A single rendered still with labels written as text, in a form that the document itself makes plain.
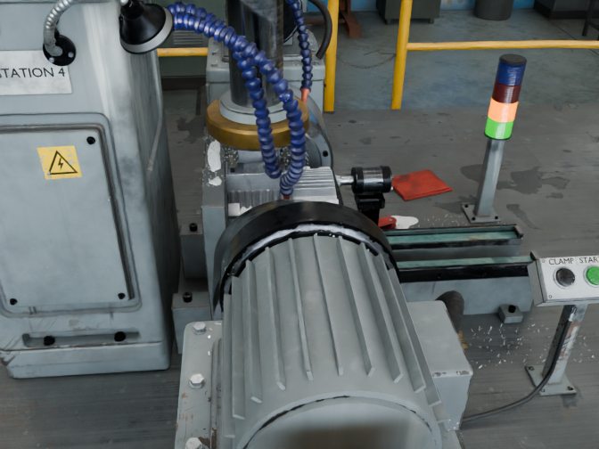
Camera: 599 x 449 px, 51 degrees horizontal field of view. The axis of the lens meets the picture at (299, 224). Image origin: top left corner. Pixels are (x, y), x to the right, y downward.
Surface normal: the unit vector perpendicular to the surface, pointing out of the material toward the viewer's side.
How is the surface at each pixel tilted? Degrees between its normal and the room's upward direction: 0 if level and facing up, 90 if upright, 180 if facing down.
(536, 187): 0
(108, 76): 90
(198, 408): 0
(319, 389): 14
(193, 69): 90
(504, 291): 90
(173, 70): 90
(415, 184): 2
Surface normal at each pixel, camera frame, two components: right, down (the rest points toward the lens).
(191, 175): 0.01, -0.83
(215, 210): 0.09, 0.56
